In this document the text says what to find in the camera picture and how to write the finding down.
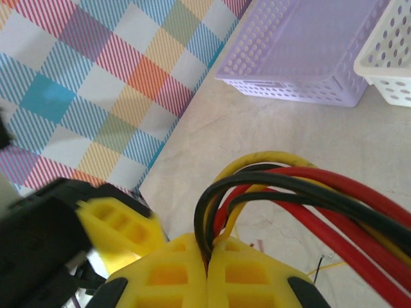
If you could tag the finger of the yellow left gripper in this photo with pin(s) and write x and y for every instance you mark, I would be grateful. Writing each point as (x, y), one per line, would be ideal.
(96, 224)

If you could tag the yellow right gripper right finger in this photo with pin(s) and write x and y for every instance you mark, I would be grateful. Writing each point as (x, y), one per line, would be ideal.
(273, 279)

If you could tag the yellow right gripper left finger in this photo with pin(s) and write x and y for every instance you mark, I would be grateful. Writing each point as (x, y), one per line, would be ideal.
(138, 279)

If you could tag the white perforated plastic basket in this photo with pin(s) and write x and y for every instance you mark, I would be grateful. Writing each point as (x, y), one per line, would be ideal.
(391, 38)

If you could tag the purple perforated plastic basket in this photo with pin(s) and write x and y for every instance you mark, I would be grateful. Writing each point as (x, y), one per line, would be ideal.
(289, 48)

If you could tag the colourful checkered backdrop cloth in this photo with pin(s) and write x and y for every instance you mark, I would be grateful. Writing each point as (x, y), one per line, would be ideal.
(96, 80)

